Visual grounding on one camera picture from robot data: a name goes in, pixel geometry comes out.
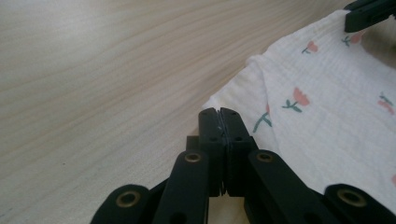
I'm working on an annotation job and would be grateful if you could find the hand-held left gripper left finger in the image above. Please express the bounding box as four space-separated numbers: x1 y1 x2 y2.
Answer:
186 107 226 198

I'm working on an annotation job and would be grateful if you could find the white floral baby garment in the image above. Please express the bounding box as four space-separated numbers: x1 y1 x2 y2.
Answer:
202 8 396 216

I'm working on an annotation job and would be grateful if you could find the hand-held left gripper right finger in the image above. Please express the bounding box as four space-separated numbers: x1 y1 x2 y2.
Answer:
219 107 260 198

